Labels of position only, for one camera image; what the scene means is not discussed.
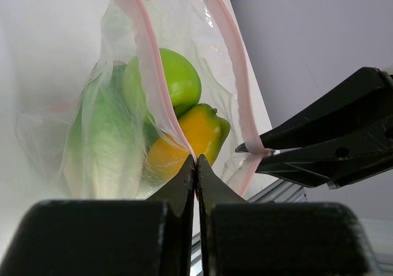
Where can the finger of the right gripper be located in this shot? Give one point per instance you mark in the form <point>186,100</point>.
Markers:
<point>339,162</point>
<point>364,98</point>

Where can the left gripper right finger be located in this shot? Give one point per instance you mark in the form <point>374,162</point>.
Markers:
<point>243,238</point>

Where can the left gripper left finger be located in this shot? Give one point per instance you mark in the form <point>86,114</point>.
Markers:
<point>108,237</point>

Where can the green leafy lettuce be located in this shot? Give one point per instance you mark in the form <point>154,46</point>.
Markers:
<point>106,145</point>

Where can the orange fruit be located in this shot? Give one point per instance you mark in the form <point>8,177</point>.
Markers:
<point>205,131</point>

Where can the clear zip top bag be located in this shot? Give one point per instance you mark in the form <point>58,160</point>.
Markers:
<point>204,32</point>

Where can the green apple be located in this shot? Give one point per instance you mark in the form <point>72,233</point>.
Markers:
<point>182,79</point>

